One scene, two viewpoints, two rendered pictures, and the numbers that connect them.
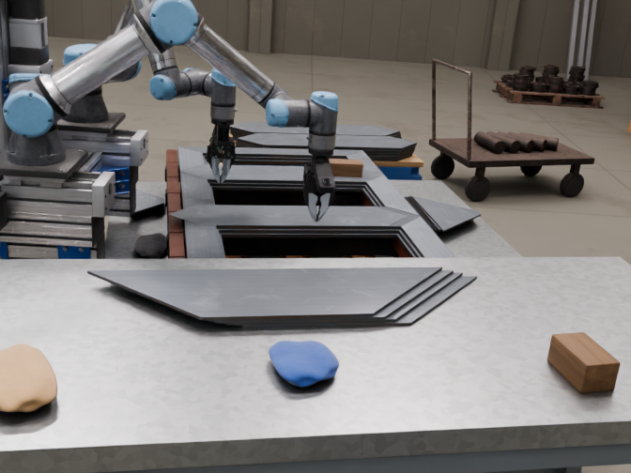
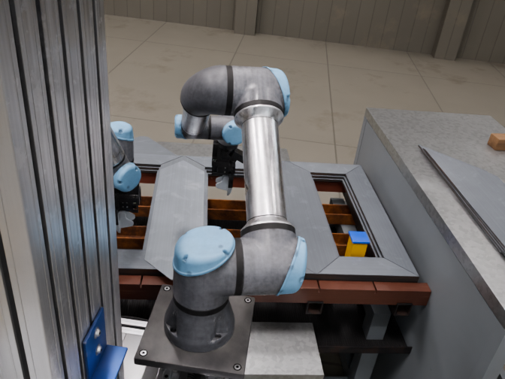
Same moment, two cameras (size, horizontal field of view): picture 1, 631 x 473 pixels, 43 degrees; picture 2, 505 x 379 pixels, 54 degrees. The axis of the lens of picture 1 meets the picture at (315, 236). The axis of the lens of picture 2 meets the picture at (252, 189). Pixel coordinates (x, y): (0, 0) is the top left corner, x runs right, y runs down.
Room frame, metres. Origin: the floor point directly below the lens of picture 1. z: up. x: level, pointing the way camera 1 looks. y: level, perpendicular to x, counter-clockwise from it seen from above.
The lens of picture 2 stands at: (1.94, 1.53, 1.86)
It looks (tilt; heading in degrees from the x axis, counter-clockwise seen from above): 31 degrees down; 275
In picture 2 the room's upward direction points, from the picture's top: 6 degrees clockwise
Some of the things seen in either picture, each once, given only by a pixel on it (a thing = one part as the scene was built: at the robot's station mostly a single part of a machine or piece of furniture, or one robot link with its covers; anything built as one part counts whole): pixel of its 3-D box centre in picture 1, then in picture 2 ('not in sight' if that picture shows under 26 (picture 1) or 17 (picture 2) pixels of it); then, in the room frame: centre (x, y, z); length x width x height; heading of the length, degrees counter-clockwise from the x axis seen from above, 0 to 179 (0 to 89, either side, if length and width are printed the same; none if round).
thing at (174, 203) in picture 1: (175, 231); (171, 288); (2.24, 0.42, 0.80); 1.62 x 0.04 x 0.06; 12
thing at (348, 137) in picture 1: (322, 141); not in sight; (3.37, 0.00, 0.82); 0.80 x 0.40 x 0.06; 102
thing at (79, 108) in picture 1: (84, 102); not in sight; (2.58, 0.79, 1.09); 0.15 x 0.15 x 0.10
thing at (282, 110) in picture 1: (286, 112); (228, 128); (2.15, 0.11, 1.20); 0.11 x 0.11 x 0.08; 16
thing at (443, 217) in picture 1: (447, 213); (131, 148); (2.68, -0.46, 0.77); 0.45 x 0.20 x 0.04; 12
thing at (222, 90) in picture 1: (223, 86); (119, 143); (2.43, 0.32, 1.20); 0.09 x 0.08 x 0.11; 57
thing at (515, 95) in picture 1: (548, 83); not in sight; (9.39, -2.56, 0.20); 1.12 x 0.76 x 0.39; 93
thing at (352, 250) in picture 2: not in sight; (352, 262); (1.68, 0.12, 0.78); 0.05 x 0.05 x 0.19; 12
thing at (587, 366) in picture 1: (582, 361); (503, 141); (1.11, -0.43, 1.08); 0.10 x 0.06 x 0.05; 17
